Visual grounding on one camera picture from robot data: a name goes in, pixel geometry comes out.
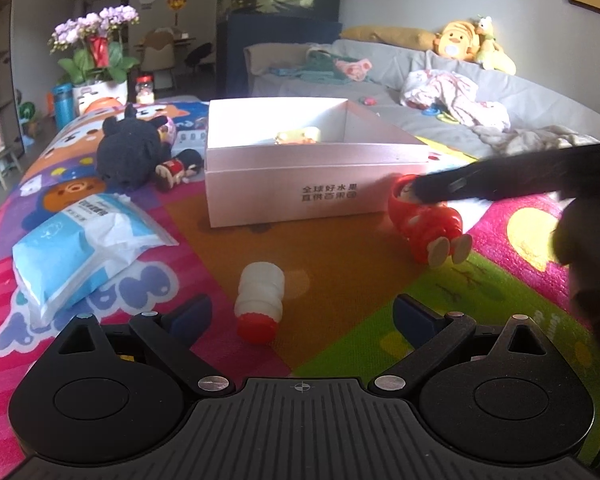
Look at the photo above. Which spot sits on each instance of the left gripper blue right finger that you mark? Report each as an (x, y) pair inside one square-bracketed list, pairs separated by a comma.
[(434, 337)]

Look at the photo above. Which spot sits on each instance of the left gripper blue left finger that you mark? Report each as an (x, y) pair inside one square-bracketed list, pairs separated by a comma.
[(169, 337)]

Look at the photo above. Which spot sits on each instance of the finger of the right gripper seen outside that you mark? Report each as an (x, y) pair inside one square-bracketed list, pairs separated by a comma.
[(570, 172)]

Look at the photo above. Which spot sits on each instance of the white bottle red cap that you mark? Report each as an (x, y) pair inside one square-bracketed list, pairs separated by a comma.
[(259, 303)]

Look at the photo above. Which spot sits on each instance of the red daruma doll toy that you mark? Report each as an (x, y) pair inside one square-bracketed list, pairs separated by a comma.
[(433, 232)]

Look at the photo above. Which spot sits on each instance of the blue white mask package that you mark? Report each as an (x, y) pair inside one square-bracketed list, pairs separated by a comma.
[(79, 249)]

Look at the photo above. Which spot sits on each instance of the red black doll keychain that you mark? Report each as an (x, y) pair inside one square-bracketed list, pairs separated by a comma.
[(179, 169)]

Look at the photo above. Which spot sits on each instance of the black plush toy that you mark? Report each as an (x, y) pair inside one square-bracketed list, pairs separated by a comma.
[(132, 148)]

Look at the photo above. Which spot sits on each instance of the yellow green perforated toy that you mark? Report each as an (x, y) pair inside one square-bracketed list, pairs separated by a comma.
[(303, 135)]

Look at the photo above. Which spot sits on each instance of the beige blanket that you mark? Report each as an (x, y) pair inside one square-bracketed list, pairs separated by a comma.
[(516, 141)]

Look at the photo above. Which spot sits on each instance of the colourful cartoon play mat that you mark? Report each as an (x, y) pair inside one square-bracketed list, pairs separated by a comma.
[(341, 277)]

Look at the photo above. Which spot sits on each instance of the grey sofa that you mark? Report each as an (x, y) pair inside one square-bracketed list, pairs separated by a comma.
[(529, 105)]

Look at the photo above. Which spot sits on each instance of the yellow green plush toy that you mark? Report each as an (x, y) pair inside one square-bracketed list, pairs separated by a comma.
[(491, 56)]

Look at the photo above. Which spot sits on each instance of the orange duck plush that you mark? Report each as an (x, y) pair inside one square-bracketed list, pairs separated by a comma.
[(458, 40)]

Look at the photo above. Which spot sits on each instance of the pink cardboard box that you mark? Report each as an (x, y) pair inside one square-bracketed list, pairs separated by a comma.
[(251, 180)]

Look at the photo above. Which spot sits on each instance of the yellow pillow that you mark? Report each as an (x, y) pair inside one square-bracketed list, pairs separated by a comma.
[(403, 37)]

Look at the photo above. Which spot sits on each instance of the red lid candy jar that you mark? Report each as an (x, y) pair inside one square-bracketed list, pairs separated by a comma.
[(144, 90)]

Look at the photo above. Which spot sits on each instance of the orange bowl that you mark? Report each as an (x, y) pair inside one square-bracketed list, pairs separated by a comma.
[(104, 106)]

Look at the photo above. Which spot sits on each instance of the blue water bottle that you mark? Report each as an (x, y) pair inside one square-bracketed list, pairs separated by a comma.
[(63, 104)]

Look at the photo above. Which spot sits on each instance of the pink orchid flower pot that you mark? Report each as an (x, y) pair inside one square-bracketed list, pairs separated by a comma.
[(97, 65)]

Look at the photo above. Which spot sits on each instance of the dining chair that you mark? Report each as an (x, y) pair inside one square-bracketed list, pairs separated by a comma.
[(158, 58)]

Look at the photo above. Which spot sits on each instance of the green cloth on sofa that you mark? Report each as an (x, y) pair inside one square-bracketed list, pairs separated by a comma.
[(322, 67)]

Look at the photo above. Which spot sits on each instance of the fish tank on cabinet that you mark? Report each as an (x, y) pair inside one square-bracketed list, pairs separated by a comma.
[(244, 23)]

